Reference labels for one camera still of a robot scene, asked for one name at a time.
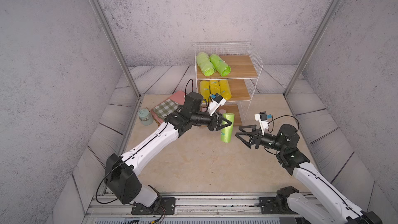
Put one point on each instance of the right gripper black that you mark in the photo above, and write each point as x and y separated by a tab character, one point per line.
256	139

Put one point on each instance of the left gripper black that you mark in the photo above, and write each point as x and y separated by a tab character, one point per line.
213	124

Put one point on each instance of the pink bag roll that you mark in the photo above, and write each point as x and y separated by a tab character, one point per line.
222	111

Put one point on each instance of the yellow bag roll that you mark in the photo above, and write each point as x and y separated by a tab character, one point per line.
214	87
225	89
204	89

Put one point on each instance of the light green bag roll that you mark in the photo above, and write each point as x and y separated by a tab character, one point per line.
205	64

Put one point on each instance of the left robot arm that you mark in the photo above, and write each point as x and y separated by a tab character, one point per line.
121	173

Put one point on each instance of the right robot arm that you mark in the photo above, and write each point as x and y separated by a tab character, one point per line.
336	208

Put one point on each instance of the pink tray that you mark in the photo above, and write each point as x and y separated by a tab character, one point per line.
177	97

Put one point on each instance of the green checkered cloth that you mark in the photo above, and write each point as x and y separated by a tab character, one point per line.
165	108

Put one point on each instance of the mint green bottle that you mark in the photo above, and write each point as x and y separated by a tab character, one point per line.
145	116

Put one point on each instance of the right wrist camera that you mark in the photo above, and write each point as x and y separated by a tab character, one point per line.
263	118

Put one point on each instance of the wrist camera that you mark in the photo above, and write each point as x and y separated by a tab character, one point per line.
263	118
214	102

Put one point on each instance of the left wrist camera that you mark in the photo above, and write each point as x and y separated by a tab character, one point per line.
214	102

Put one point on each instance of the white wire wooden shelf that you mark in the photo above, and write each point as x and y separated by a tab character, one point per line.
235	77

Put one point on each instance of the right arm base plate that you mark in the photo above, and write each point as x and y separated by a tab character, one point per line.
274	205

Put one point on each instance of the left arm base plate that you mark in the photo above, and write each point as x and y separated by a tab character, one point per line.
162	206

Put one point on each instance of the aluminium mounting rail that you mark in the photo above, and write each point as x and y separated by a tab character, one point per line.
195	208

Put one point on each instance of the right aluminium frame post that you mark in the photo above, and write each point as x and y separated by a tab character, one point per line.
327	17

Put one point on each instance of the aluminium frame post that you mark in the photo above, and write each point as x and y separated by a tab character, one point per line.
114	45
327	17

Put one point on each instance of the left aluminium frame post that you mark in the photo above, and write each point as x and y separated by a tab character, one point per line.
114	45

